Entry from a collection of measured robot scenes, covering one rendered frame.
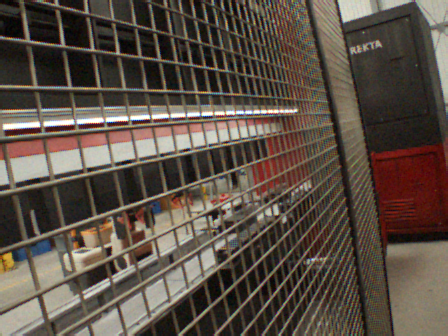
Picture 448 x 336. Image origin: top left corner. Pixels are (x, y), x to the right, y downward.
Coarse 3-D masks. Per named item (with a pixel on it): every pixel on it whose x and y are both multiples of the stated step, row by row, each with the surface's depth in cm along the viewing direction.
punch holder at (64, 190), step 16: (48, 176) 102; (64, 176) 107; (32, 192) 102; (48, 192) 101; (64, 192) 106; (80, 192) 112; (32, 208) 103; (48, 208) 100; (64, 208) 105; (80, 208) 111; (48, 224) 101
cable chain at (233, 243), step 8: (264, 224) 131; (256, 232) 124; (232, 240) 119; (240, 240) 118; (248, 240) 118; (256, 240) 123; (224, 248) 111; (232, 248) 109; (248, 248) 117; (224, 256) 108; (240, 256) 111
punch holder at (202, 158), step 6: (186, 150) 171; (186, 156) 172; (192, 156) 172; (198, 156) 176; (204, 156) 181; (186, 162) 172; (192, 162) 171; (198, 162) 176; (204, 162) 180; (192, 168) 172; (198, 168) 175; (204, 168) 179; (192, 174) 172; (204, 174) 179; (210, 174) 184; (192, 180) 172
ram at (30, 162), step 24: (120, 120) 133; (144, 120) 145; (168, 120) 159; (240, 120) 223; (264, 120) 258; (0, 144) 90; (24, 144) 96; (48, 144) 104; (72, 144) 112; (96, 144) 121; (120, 144) 131; (144, 144) 143; (168, 144) 157; (0, 168) 89; (24, 168) 95; (72, 168) 110
